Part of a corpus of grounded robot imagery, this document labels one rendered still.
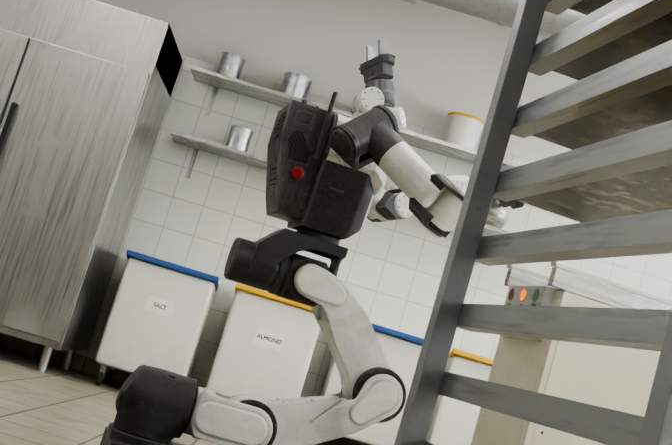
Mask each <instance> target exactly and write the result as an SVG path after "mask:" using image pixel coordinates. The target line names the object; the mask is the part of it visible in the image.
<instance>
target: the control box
mask: <svg viewBox="0 0 672 445"><path fill-rule="evenodd" d="M512 289H514V295H513V297H512V299H511V300H509V299H508V296H509V293H510V291H511V290H512ZM524 289H525V290H526V295H525V298H524V299H523V300H522V301H521V300H520V295H521V292H522V290H524ZM536 289H537V290H538V297H537V299H536V300H535V301H533V300H532V296H533V293H534V291H535V290H536ZM556 291H557V290H556V289H554V288H551V287H548V286H509V289H508V293H507V296H506V300H505V304H504V305H530V306H551V305H552V301H553V300H554V297H555V293H556ZM501 336H504V337H510V338H519V339H527V340H535V341H542V339H537V338H527V337H518V336H508V335H501Z"/></svg>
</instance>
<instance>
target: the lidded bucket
mask: <svg viewBox="0 0 672 445"><path fill-rule="evenodd" d="M484 125H485V122H484V121H483V120H481V119H480V118H478V117H475V116H473V115H470V114H466V113H461V112H450V113H448V121H447V126H446V132H445V137H444V141H445V142H448V143H452V144H455V145H458V146H461V147H465V148H468V149H471V150H474V148H475V146H476V143H477V141H478V138H479V136H480V133H481V131H482V128H483V126H484Z"/></svg>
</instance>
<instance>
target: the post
mask: <svg viewBox="0 0 672 445"><path fill-rule="evenodd" d="M547 2H548V0H520V2H519V5H518V9H517V12H516V16H515V19H514V23H513V26H512V30H511V33H510V37H509V40H508V44H507V48H506V51H505V55H504V58H503V62H502V65H501V69H500V72H499V76H498V79H497V83H496V86H495V90H494V93H493V97H492V101H491V104H490V108H489V111H488V115H487V118H486V122H485V125H484V129H483V132H482V136H481V139H480V143H479V146H478V150H477V154H476V157H475V161H474V164H473V168H472V171H471V175H470V178H469V182H468V185H467V189H466V192H465V196H464V199H463V203H462V207H461V210H460V214H459V217H458V221H457V224H456V228H455V231H454V235H453V238H452V242H451V245H450V249H449V252H448V256H447V260H446V263H445V267H444V270H443V274H442V277H441V281H440V284H439V288H438V291H437V295H436V298H435V302H434V305H433V309H432V313H431V316H430V320H429V323H428V327H427V330H426V334H425V337H424V341H423V344H422V348H421V351H420V355H419V358H418V362H417V366H416V369H415V373H414V376H413V380H412V383H411V387H410V390H409V394H408V397H407V401H406V404H405V408H404V411H403V415H402V419H401V422H400V426H399V429H398V433H397V436H396V440H395V443H394V445H424V443H425V439H426V436H427V432H428V429H429V425H430V422H431V418H432V414H433V411H434V407H435V404H436V400H437V396H438V393H439V389H440V386H441V382H442V379H443V375H444V371H445V368H446V364H447V361H448V357H449V353H450V350H451V346H452V343H453V339H454V336H455V332H456V328H457V325H458V321H459V318H460V314H461V310H462V307H463V303H464V300H465V296H466V292H467V289H468V285H469V282H470V278H471V275H472V271H473V267H474V264H475V260H476V257H477V253H478V249H479V246H480V242H481V239H482V235H483V232H484V228H485V224H486V221H487V217H488V214H489V210H490V206H491V203H492V199H493V196H494V192H495V189H496V185H497V181H498V178H499V174H500V171H501V167H502V163H503V160H504V156H505V153H506V149H507V145H508V142H509V138H510V135H511V131H512V128H513V124H514V120H515V117H516V113H517V110H518V106H519V102H520V99H521V95H522V92H523V88H524V85H525V81H526V77H527V74H528V70H529V67H530V63H531V59H532V56H533V52H534V49H535V45H536V41H537V38H538V34H539V31H540V27H541V24H542V20H543V16H544V13H545V9H546V6H547Z"/></svg>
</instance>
